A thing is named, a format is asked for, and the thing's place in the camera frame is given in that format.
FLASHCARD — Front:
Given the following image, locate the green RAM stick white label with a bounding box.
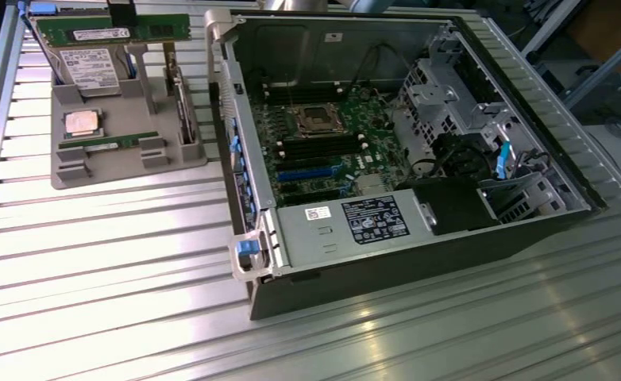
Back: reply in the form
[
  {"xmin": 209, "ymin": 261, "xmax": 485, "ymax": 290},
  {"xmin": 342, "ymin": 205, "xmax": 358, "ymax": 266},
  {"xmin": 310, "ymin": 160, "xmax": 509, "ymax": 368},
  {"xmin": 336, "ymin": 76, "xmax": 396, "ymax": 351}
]
[{"xmin": 34, "ymin": 13, "xmax": 193, "ymax": 49}]

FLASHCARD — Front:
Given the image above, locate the black RAM slot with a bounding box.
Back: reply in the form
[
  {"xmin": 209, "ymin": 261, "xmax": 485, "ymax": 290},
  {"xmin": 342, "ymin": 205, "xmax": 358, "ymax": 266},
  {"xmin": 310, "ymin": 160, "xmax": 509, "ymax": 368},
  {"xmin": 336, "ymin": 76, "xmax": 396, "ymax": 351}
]
[
  {"xmin": 269, "ymin": 97, "xmax": 341, "ymax": 106},
  {"xmin": 268, "ymin": 93, "xmax": 338, "ymax": 102},
  {"xmin": 284, "ymin": 137, "xmax": 360, "ymax": 149},
  {"xmin": 266, "ymin": 89, "xmax": 337, "ymax": 98},
  {"xmin": 285, "ymin": 142, "xmax": 362, "ymax": 154},
  {"xmin": 282, "ymin": 133, "xmax": 357, "ymax": 145},
  {"xmin": 265, "ymin": 85, "xmax": 337, "ymax": 94},
  {"xmin": 285, "ymin": 146, "xmax": 365, "ymax": 160}
]

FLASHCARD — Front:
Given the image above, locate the silver hard disk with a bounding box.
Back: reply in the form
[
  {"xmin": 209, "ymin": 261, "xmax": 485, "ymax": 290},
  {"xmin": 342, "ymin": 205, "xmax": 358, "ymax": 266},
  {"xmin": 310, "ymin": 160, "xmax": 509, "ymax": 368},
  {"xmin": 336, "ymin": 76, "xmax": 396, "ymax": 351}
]
[{"xmin": 58, "ymin": 48, "xmax": 122, "ymax": 97}]

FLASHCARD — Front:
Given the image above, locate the grey plastic parts rack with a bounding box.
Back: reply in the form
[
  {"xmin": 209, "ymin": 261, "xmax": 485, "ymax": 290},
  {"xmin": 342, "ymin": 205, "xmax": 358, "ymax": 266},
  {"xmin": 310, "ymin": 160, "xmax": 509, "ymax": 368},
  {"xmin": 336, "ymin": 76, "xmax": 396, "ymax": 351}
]
[{"xmin": 50, "ymin": 43, "xmax": 209, "ymax": 191}]

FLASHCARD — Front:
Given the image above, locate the graphics card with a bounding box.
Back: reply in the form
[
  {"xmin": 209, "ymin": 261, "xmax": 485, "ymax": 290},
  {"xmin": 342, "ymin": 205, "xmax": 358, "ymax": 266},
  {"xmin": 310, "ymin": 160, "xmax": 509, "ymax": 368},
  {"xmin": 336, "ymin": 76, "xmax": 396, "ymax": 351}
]
[{"xmin": 162, "ymin": 51, "xmax": 198, "ymax": 146}]

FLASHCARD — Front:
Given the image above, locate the CPU chip metal lid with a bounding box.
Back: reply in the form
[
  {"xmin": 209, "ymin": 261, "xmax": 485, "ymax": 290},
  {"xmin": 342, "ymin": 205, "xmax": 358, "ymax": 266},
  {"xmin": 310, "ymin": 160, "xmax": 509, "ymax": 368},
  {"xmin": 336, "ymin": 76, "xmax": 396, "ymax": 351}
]
[{"xmin": 62, "ymin": 108, "xmax": 109, "ymax": 140}]

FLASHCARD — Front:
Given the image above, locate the CPU socket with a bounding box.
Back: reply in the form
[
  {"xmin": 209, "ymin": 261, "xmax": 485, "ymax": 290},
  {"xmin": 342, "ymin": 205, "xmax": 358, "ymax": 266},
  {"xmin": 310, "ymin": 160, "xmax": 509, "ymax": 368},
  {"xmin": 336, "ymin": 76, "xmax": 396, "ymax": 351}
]
[{"xmin": 296, "ymin": 103, "xmax": 345, "ymax": 140}]

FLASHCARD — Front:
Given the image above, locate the black expansion slot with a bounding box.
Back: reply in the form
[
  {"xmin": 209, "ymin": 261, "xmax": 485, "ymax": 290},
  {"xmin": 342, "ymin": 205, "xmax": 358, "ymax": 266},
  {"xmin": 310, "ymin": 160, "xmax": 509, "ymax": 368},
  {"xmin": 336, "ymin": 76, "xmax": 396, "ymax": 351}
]
[
  {"xmin": 280, "ymin": 186, "xmax": 345, "ymax": 204},
  {"xmin": 277, "ymin": 156, "xmax": 338, "ymax": 171}
]

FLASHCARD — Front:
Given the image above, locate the green motherboard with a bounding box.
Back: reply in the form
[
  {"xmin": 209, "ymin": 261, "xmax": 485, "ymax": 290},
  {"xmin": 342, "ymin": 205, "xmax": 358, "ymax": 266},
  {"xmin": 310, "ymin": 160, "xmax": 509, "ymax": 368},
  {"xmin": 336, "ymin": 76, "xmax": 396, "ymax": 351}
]
[{"xmin": 250, "ymin": 84, "xmax": 413, "ymax": 208}]

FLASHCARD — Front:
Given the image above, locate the blue expansion slot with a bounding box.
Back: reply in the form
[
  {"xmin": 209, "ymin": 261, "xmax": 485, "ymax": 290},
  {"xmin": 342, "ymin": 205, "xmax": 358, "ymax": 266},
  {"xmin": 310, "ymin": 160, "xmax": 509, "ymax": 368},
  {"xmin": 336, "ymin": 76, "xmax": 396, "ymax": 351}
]
[{"xmin": 277, "ymin": 166, "xmax": 340, "ymax": 183}]

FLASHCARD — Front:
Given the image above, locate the blue case latch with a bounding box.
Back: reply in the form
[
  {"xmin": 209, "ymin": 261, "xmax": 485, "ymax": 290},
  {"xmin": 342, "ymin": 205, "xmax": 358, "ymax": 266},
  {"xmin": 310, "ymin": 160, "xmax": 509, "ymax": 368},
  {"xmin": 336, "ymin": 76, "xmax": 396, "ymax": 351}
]
[{"xmin": 229, "ymin": 233, "xmax": 264, "ymax": 264}]

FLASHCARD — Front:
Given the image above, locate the silver chipset heatsink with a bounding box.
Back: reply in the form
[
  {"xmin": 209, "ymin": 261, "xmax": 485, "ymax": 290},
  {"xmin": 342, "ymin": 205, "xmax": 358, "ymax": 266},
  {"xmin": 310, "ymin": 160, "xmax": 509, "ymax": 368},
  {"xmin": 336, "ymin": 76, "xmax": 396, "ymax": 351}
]
[{"xmin": 354, "ymin": 174, "xmax": 390, "ymax": 196}]

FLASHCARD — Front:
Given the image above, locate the metal disk bay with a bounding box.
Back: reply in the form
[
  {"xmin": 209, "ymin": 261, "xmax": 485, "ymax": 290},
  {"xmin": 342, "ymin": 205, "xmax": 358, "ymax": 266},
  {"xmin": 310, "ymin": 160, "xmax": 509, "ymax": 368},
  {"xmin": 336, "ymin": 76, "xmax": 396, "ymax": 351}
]
[{"xmin": 394, "ymin": 58, "xmax": 507, "ymax": 160}]

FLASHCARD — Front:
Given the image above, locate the grey power supply unit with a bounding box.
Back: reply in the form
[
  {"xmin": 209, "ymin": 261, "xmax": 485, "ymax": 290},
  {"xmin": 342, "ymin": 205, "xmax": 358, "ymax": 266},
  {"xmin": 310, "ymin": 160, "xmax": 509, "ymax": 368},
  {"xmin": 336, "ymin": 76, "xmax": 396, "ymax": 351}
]
[{"xmin": 276, "ymin": 187, "xmax": 440, "ymax": 267}]

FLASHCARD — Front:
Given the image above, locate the black fan shroud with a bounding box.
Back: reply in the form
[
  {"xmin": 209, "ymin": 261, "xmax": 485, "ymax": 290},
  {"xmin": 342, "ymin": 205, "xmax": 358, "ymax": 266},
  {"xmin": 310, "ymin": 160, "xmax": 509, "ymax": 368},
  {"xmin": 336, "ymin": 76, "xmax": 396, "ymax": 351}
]
[{"xmin": 409, "ymin": 177, "xmax": 499, "ymax": 237}]

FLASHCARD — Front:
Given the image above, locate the black open PC case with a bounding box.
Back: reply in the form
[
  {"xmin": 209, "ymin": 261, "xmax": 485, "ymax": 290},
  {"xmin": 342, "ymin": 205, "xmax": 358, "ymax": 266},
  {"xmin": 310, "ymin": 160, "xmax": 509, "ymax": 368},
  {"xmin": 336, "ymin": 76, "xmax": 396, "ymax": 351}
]
[{"xmin": 203, "ymin": 9, "xmax": 609, "ymax": 321}]

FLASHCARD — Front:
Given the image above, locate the grey disk wire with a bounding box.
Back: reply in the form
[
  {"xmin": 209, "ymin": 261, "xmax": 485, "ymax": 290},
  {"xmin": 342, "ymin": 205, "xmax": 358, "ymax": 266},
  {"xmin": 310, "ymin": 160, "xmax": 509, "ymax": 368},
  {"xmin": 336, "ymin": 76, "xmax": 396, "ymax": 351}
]
[{"xmin": 34, "ymin": 15, "xmax": 65, "ymax": 79}]

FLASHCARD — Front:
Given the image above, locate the black wire in case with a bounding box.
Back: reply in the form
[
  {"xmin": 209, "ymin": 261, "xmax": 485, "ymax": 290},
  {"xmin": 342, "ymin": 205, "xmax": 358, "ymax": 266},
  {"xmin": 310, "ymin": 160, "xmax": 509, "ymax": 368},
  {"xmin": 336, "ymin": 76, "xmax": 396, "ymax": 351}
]
[{"xmin": 362, "ymin": 42, "xmax": 413, "ymax": 77}]

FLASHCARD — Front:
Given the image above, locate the blue wire in case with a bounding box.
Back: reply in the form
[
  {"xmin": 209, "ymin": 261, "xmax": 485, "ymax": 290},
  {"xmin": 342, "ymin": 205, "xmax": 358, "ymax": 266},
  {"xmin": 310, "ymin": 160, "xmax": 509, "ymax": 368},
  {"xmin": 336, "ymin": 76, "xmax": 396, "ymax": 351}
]
[{"xmin": 495, "ymin": 140, "xmax": 515, "ymax": 180}]

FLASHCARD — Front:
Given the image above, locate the aluminium frame desk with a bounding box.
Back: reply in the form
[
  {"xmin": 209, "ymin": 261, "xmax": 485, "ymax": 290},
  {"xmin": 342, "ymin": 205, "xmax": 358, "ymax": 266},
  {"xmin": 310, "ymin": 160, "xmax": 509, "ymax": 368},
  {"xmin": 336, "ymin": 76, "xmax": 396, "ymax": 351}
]
[{"xmin": 520, "ymin": 0, "xmax": 621, "ymax": 116}]

